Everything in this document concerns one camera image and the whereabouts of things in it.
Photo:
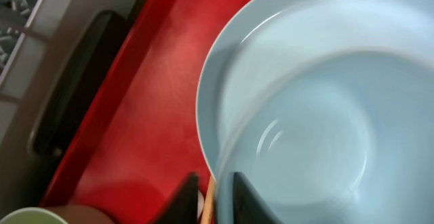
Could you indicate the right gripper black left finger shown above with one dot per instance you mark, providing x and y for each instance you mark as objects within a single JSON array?
[{"x": 183, "y": 206}]

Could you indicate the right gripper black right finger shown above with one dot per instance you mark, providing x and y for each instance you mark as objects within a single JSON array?
[{"x": 248, "y": 207}]

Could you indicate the small light blue bowl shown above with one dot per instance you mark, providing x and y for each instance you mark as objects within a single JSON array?
[{"x": 347, "y": 139}]

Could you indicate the grey dishwasher rack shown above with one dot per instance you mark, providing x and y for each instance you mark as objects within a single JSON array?
[{"x": 55, "y": 55}]

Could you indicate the white plastic fork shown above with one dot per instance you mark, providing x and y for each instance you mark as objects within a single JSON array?
[{"x": 200, "y": 204}]

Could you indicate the wooden chopstick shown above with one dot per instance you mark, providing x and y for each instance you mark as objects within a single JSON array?
[{"x": 208, "y": 208}]

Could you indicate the red plastic serving tray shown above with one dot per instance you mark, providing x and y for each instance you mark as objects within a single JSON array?
[{"x": 138, "y": 140}]

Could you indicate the green saucer bowl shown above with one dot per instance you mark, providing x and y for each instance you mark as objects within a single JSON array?
[{"x": 32, "y": 215}]

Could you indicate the large light blue plate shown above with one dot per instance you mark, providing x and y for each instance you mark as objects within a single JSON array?
[{"x": 269, "y": 39}]

